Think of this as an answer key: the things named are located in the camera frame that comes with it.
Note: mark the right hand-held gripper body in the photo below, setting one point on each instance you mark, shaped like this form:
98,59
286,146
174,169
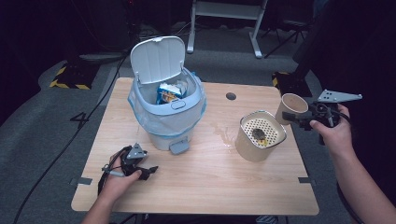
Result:
327,113

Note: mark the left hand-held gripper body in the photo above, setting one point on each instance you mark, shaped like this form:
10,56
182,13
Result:
130,161

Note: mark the brown paper cup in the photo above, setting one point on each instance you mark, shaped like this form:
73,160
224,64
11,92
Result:
288,109

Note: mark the food scraps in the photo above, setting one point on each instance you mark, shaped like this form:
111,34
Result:
259,134

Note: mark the beige container with perforated strainer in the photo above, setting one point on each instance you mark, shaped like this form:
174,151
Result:
246,149

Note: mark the red blue snack box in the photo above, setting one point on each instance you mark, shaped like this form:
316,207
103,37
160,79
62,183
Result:
169,92

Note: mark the white blue pedal trash can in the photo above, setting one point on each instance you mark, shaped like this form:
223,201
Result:
162,59

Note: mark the person's right hand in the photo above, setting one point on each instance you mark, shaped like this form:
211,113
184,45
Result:
337,137

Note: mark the person's left hand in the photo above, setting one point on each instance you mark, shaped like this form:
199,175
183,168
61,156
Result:
116,185

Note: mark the yellow black striped stand base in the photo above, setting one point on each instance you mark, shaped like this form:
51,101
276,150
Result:
70,79
292,85

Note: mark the translucent blue bin liner bag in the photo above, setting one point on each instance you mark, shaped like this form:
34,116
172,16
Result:
165,125

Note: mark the grey tape strip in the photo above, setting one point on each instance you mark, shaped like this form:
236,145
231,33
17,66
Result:
81,181
306,180

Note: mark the black tripod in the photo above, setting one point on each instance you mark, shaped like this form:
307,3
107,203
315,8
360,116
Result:
288,35

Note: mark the person's striped clothing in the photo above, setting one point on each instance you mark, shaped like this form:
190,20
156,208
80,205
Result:
267,219

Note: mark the white metal stand frame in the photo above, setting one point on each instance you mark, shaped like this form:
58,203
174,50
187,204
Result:
224,10

